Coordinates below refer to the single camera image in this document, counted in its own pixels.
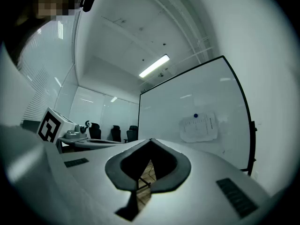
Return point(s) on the white printed paper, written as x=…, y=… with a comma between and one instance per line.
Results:
x=199, y=130

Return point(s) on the person's head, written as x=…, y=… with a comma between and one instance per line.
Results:
x=56, y=1

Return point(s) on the blue round magnet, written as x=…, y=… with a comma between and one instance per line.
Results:
x=196, y=115

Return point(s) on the black-framed whiteboard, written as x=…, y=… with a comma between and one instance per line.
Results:
x=187, y=90

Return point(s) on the white window blinds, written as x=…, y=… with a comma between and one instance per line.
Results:
x=39, y=97

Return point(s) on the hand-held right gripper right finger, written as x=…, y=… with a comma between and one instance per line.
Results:
x=206, y=184

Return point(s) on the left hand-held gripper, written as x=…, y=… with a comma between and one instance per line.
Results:
x=63, y=128

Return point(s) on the long ceiling light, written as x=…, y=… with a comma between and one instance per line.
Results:
x=154, y=65

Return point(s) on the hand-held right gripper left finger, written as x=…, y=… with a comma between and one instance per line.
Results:
x=93, y=172

